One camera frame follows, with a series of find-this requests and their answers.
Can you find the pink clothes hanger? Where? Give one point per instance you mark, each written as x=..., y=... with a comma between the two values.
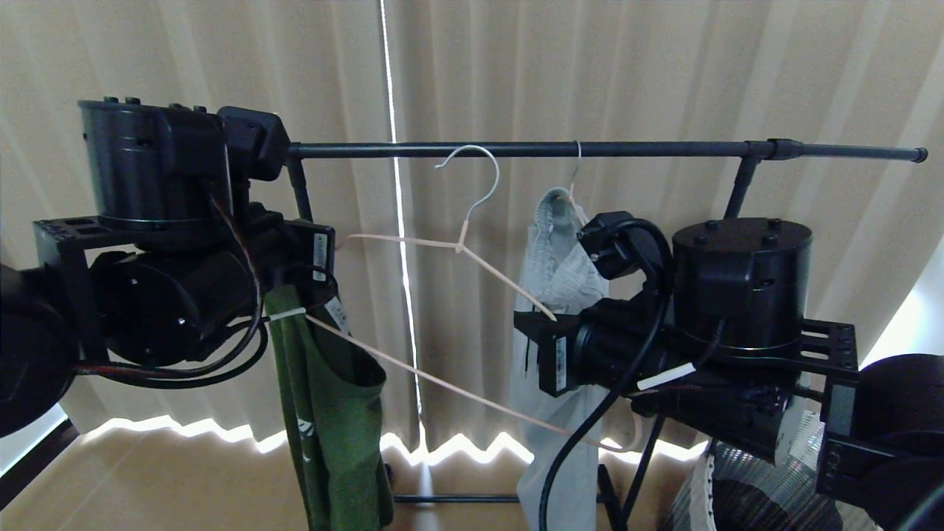
x=413, y=243
x=574, y=177

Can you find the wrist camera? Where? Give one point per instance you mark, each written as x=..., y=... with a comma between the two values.
x=612, y=243
x=251, y=144

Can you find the pale grey shorts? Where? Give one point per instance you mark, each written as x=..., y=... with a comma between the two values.
x=560, y=273

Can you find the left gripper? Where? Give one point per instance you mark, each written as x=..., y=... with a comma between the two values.
x=184, y=295

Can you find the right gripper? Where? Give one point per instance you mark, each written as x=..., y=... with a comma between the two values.
x=612, y=346

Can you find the beige curtain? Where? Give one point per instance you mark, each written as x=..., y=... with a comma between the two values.
x=664, y=74

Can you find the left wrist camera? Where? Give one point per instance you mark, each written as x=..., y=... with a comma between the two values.
x=251, y=144

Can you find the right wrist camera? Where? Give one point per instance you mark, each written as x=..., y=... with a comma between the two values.
x=612, y=243

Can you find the black clothes rack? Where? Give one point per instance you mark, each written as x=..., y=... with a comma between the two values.
x=627, y=150

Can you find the white laundry basket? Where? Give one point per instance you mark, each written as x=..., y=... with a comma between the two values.
x=767, y=501

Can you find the green garment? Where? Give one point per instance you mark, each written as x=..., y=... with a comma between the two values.
x=332, y=428

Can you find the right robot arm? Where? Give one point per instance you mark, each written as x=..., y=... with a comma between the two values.
x=737, y=280

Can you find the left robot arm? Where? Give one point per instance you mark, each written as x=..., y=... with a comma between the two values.
x=147, y=162

